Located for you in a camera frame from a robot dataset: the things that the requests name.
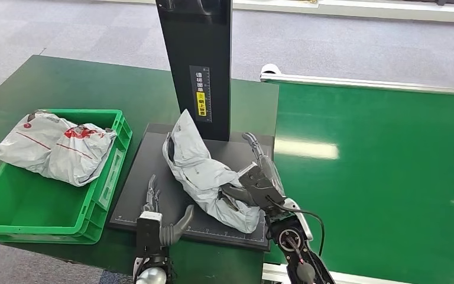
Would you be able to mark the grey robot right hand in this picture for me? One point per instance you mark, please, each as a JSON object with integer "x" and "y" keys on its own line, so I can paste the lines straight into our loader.
{"x": 260, "y": 182}

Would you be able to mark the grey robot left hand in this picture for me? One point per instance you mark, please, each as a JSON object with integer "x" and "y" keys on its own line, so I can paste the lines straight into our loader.
{"x": 174, "y": 231}

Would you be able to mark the white package with red print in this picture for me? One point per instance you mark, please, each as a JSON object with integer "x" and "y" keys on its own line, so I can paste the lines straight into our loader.
{"x": 199, "y": 172}

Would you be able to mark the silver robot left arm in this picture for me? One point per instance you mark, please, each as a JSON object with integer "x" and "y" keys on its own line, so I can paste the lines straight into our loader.
{"x": 150, "y": 272}

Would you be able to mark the white conveyor roller end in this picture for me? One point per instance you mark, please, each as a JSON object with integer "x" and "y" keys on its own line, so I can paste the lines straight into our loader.
{"x": 270, "y": 69}

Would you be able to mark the crumpled white package red logo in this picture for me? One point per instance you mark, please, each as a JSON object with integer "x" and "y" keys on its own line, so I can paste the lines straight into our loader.
{"x": 80, "y": 156}

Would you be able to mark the green conveyor belt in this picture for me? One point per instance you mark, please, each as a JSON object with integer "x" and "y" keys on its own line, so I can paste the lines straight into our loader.
{"x": 387, "y": 176}

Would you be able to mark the white package with red line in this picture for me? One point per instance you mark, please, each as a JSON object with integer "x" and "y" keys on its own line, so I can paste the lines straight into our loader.
{"x": 27, "y": 145}

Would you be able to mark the black and yellow column label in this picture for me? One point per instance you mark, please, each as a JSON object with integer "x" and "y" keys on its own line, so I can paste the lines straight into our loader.
{"x": 201, "y": 96}

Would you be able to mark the green plastic crate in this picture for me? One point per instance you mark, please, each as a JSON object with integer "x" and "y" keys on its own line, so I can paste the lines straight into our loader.
{"x": 35, "y": 207}

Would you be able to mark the black scanner column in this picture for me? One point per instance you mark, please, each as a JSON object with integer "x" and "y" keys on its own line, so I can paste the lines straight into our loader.
{"x": 199, "y": 39}

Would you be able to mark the white ledge along floor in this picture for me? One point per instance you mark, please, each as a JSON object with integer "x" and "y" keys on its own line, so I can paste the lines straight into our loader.
{"x": 368, "y": 9}

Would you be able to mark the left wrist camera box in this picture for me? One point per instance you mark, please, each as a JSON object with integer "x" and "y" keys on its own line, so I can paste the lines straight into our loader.
{"x": 148, "y": 235}

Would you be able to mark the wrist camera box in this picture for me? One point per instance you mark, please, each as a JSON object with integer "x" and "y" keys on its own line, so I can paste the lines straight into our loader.
{"x": 148, "y": 235}
{"x": 301, "y": 215}

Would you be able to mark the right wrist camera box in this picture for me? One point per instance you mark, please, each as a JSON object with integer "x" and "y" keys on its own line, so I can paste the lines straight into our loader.
{"x": 301, "y": 215}

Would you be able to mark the black scanner base plate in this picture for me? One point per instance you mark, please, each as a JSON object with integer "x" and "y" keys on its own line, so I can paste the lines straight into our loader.
{"x": 144, "y": 164}

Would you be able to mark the silver conveyor side rail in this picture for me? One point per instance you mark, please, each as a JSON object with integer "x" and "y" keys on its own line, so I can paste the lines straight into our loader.
{"x": 368, "y": 83}
{"x": 368, "y": 279}

